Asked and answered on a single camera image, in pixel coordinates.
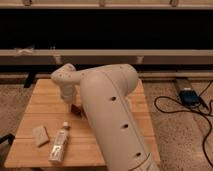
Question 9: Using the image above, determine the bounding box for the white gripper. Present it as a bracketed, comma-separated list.
[60, 85, 82, 117]

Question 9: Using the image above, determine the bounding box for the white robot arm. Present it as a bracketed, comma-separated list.
[51, 64, 160, 171]

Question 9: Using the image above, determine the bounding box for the beige sponge block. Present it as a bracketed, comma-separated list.
[32, 126, 49, 147]

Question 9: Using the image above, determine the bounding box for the clear plastic bottle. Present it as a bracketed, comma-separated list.
[49, 122, 70, 163]

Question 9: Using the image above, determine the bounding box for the black object at left edge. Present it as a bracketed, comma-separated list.
[0, 134, 15, 144]

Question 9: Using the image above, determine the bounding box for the black power adapter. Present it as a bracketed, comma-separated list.
[179, 89, 199, 106]

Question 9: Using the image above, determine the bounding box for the black cable on floor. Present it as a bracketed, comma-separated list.
[153, 79, 213, 168]

